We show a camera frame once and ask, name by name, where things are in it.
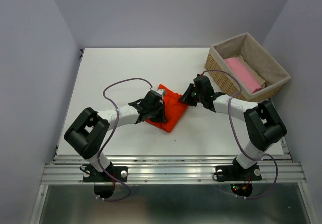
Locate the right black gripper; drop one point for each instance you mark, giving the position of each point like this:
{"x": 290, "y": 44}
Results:
{"x": 185, "y": 97}

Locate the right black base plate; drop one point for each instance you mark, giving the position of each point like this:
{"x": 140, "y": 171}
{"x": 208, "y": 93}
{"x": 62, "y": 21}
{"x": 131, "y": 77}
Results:
{"x": 235, "y": 173}

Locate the orange t shirt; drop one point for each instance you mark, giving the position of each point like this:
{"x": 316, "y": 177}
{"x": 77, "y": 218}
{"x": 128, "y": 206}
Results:
{"x": 174, "y": 110}

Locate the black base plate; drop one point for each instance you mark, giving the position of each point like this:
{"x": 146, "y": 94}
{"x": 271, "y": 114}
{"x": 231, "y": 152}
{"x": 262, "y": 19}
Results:
{"x": 91, "y": 175}
{"x": 235, "y": 173}

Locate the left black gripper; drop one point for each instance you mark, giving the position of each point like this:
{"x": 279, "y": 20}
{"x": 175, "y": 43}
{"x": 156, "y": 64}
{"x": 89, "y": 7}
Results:
{"x": 161, "y": 118}

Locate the aluminium mounting rail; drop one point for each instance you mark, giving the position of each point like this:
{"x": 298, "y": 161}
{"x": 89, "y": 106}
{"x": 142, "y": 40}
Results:
{"x": 170, "y": 169}

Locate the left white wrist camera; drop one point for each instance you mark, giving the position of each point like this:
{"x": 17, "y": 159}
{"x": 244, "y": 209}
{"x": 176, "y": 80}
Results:
{"x": 161, "y": 92}

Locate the beige rolled t shirt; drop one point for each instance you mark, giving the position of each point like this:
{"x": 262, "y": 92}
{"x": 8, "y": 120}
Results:
{"x": 257, "y": 77}

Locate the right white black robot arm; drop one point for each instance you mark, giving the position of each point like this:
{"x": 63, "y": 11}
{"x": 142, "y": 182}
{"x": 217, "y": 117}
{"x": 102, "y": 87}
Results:
{"x": 263, "y": 123}

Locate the pink rolled t shirt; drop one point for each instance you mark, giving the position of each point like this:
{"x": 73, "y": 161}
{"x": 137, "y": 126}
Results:
{"x": 243, "y": 74}

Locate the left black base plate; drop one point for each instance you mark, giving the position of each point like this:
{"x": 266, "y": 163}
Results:
{"x": 91, "y": 175}

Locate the wicker basket with liner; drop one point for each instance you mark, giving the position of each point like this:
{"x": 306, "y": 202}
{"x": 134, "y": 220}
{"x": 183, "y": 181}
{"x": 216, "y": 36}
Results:
{"x": 260, "y": 75}

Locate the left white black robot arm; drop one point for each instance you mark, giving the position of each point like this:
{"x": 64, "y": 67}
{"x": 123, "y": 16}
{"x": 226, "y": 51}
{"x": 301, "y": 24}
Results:
{"x": 88, "y": 131}

